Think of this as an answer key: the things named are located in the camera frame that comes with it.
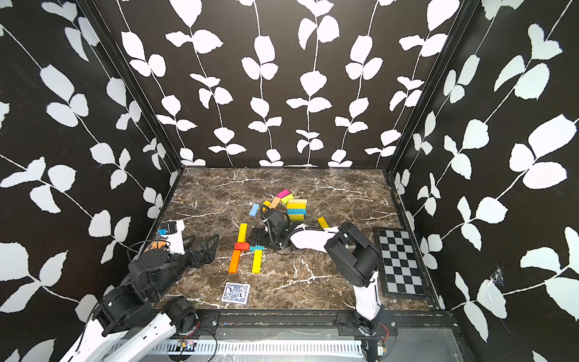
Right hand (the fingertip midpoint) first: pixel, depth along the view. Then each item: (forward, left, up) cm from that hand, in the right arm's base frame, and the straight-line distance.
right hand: (252, 240), depth 88 cm
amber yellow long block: (+20, -17, -5) cm, 27 cm away
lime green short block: (+24, -12, -4) cm, 27 cm away
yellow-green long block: (+15, -17, -7) cm, 24 cm away
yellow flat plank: (+11, -29, -5) cm, 32 cm away
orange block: (-6, +7, -6) cm, 11 cm away
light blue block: (+16, +3, -4) cm, 16 cm away
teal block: (-5, -4, +5) cm, 8 cm away
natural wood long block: (+23, -18, -5) cm, 30 cm away
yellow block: (+5, +6, -5) cm, 9 cm away
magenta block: (+28, -12, -5) cm, 31 cm away
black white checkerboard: (-10, -58, -4) cm, 59 cm away
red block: (-1, +5, -4) cm, 7 cm away
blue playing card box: (-18, +4, -5) cm, 19 cm away
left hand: (-8, +9, +20) cm, 23 cm away
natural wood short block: (+22, -7, -5) cm, 23 cm away
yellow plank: (-8, -2, -4) cm, 10 cm away
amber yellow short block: (+22, -3, -5) cm, 23 cm away
